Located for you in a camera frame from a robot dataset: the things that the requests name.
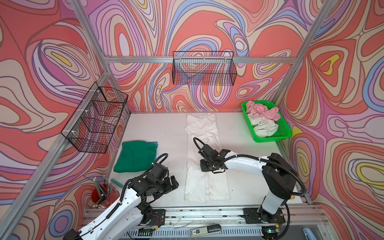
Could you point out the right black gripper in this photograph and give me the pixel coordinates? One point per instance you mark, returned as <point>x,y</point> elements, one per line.
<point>204,168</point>

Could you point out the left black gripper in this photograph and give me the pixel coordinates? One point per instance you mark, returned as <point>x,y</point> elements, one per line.
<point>169,186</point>

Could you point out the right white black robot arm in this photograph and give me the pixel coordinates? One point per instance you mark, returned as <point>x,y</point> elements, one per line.
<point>283,181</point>

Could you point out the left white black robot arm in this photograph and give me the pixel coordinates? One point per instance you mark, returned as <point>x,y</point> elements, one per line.
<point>131,208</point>

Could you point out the folded green t shirt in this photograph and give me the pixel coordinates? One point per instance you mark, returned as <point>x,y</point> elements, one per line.
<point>136,156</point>

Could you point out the green marker pen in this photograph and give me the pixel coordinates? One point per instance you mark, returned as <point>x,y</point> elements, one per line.
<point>117,183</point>

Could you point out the red pen cup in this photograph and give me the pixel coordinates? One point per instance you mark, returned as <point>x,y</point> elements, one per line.
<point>104,193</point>

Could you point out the white patterned t shirt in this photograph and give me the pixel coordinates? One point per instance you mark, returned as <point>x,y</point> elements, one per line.
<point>263,127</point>

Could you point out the grey black handheld device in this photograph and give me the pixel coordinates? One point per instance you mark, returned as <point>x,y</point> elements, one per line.
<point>206,231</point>

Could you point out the pink t shirt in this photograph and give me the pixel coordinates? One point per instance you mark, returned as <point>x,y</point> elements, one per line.
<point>260,109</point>

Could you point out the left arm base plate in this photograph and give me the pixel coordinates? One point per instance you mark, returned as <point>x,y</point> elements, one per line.
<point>155,218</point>

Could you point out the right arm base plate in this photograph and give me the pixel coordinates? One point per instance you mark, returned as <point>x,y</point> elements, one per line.
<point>261,216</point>

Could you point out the left black wire basket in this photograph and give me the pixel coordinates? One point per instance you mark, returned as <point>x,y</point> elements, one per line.
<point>96,119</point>

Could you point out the black wire basket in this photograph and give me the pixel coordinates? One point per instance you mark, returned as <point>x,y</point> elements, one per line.
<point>96,119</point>
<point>208,68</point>

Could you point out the back black wire basket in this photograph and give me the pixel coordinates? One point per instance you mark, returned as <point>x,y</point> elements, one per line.
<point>208,68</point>

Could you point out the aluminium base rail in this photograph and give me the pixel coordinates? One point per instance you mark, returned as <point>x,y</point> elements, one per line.
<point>231,216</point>

